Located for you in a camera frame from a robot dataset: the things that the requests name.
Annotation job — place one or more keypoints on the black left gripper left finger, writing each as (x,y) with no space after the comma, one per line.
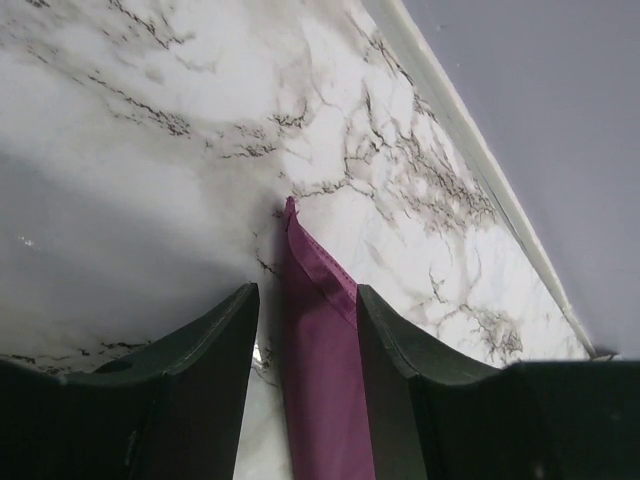
(172,410)

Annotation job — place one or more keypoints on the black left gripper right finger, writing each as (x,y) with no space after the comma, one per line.
(435,413)

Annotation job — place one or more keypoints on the purple cloth napkin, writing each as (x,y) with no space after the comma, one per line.
(322,380)

